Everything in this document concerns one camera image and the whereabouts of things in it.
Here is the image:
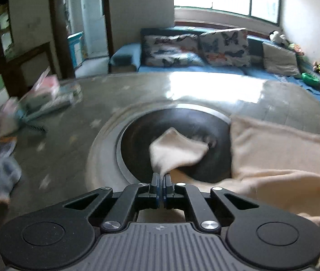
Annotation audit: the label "cream knit garment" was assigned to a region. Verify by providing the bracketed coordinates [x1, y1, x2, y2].
[148, 115, 320, 271]

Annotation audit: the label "black round induction cooktop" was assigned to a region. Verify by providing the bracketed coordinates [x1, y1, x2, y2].
[116, 104, 232, 184]

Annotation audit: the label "grey flat boxes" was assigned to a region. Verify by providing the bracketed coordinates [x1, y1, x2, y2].
[22, 82, 83, 121]

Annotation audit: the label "pink tissue packet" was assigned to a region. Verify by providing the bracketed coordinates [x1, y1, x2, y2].
[32, 67, 60, 99]

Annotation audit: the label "blue sofa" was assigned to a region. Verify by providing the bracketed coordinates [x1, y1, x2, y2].
[109, 27, 320, 102]

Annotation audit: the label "butterfly pillow lying flat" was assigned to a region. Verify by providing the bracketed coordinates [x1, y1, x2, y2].
[143, 34, 205, 67]

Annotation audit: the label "butterfly pillow upright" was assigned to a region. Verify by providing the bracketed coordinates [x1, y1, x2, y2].
[199, 28, 251, 67]

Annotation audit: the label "grey plain cushion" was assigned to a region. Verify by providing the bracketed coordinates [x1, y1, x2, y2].
[262, 42, 300, 77]

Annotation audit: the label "green plastic bowl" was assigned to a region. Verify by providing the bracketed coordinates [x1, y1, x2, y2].
[301, 72, 320, 88]

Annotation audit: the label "light blue cabinet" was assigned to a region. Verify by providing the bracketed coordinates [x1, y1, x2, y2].
[67, 31, 85, 69]

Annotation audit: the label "white black plush toy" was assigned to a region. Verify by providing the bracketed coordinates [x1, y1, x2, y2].
[269, 31, 289, 48]

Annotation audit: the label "dark wooden door frame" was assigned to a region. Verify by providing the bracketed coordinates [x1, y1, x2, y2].
[49, 0, 114, 79]

